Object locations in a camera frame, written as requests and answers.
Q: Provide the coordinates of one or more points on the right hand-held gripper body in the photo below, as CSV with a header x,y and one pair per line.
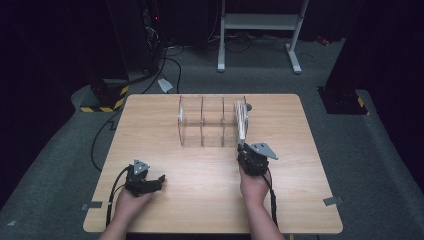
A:
x,y
255,161

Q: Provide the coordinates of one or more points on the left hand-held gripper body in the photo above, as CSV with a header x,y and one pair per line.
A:
x,y
138,181

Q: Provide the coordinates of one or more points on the green leaf picture book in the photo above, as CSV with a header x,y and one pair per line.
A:
x,y
241,121

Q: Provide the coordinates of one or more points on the clear acrylic book rack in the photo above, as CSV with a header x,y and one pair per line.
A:
x,y
208,123

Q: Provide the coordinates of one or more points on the person's left hand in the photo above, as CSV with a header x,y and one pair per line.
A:
x,y
131,205

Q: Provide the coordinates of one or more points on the person's right hand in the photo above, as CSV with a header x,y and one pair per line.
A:
x,y
255,188

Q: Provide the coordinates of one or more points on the small dark round disc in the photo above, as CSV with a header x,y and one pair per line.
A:
x,y
249,107

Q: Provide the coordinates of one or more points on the grey tape strip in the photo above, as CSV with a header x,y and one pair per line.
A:
x,y
91,205
332,201

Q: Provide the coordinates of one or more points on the black yellow striped base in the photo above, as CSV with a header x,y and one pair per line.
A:
x,y
108,96
343,101

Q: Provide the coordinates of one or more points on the pale floor tape patch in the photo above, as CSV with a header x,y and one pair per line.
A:
x,y
165,85

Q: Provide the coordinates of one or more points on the white metal stand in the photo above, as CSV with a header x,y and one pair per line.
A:
x,y
261,21

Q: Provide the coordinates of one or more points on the small red object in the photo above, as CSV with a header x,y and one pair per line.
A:
x,y
323,40

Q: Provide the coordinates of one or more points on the dark equipment rack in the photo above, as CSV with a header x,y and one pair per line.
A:
x,y
140,33

